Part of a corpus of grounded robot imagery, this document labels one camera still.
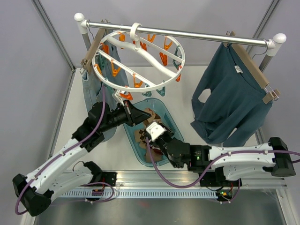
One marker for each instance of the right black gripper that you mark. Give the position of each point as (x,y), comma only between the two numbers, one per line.
(171,134)

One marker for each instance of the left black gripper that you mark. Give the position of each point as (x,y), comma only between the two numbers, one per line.
(134,116)

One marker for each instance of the teal clip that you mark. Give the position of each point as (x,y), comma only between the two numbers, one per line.
(147,94)
(161,91)

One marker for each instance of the white round clip hanger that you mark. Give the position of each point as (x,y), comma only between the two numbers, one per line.
(149,60)

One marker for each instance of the beige orange argyle sock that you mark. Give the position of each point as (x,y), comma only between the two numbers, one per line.
(154,117)

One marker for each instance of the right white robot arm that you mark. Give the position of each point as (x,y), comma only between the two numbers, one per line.
(227,163)

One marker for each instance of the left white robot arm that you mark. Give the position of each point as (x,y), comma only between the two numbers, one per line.
(39,188)

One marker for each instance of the orange clip front left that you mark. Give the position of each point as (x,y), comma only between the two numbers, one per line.
(126,95)

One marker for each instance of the teal clip front left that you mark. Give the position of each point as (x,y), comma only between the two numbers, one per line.
(147,94)

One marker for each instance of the orange clip right rim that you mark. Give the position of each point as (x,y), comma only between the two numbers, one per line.
(179,77)

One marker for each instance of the left beige clothes hanger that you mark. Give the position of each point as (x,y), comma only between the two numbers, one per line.
(91,47)

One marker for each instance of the beige clothes hanger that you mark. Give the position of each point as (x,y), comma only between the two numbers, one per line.
(91,47)
(257,74)

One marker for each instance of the right beige clothes hanger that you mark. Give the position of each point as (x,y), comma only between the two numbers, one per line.
(257,74)

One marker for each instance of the brown argyle sock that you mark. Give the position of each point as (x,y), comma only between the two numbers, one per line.
(140,136)

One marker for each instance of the teal plastic basin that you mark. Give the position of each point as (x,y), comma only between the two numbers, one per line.
(160,123)

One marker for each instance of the blue denim garment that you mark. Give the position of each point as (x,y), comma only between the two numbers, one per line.
(95,90)

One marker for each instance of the teal long sleeve shirt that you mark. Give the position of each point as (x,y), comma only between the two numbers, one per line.
(228,102)

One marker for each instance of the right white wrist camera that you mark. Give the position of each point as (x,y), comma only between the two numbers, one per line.
(155,130)

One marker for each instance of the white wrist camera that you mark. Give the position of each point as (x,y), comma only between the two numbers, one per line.
(117,97)
(155,130)

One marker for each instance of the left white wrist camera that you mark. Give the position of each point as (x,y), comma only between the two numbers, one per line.
(117,97)

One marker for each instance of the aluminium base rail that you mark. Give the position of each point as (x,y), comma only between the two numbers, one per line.
(150,179)

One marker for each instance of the white slotted cable duct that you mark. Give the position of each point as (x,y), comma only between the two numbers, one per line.
(141,193)

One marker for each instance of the metal clothes rack rail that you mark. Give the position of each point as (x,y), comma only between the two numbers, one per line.
(273,45)

